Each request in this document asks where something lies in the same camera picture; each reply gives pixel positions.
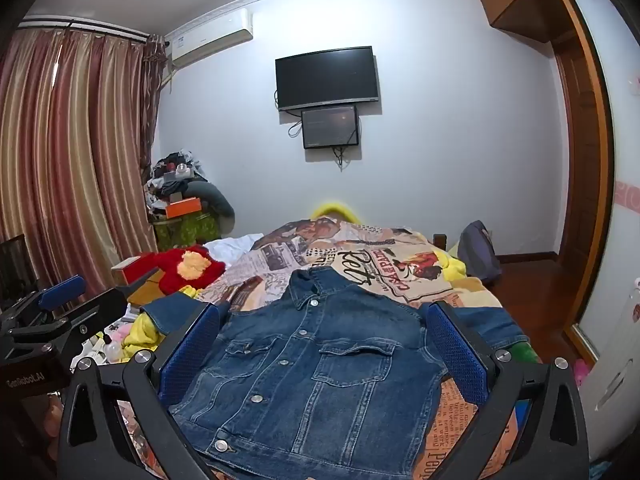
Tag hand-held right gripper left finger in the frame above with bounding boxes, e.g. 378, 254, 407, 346
56, 301, 232, 480

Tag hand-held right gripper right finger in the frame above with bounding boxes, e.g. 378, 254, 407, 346
425, 301, 592, 480

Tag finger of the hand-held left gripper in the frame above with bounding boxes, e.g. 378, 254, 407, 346
0, 275, 87, 333
50, 287, 130, 361

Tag blue denim jacket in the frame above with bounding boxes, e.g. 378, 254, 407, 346
137, 266, 531, 480

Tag black chair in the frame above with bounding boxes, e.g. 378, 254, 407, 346
0, 234, 40, 306

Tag red plush toy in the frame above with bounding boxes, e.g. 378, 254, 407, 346
152, 245, 227, 296

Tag yellow blanket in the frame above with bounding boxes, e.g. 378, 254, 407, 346
432, 245, 468, 282

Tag grey backpack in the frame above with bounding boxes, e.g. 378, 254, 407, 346
457, 220, 503, 283

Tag white sheet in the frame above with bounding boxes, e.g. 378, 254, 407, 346
202, 232, 263, 266

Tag green cloth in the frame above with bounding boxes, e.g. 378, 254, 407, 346
152, 212, 221, 252

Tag striped curtain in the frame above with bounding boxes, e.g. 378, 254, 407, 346
0, 24, 168, 311

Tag orange box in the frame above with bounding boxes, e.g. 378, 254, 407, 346
165, 199, 203, 219

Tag printed blanket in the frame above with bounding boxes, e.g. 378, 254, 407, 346
115, 215, 526, 480

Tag white appliance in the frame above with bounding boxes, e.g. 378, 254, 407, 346
580, 280, 640, 461

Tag yellow pillow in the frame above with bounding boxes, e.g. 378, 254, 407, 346
310, 201, 362, 223

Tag wooden wardrobe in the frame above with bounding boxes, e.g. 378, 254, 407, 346
545, 0, 640, 361

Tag small black monitor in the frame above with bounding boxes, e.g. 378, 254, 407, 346
301, 105, 361, 150

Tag curtain rod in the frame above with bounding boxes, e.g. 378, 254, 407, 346
17, 19, 151, 40

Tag white air conditioner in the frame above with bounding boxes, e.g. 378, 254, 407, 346
165, 8, 254, 68

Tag black wall television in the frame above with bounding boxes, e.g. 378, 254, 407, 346
275, 46, 379, 112

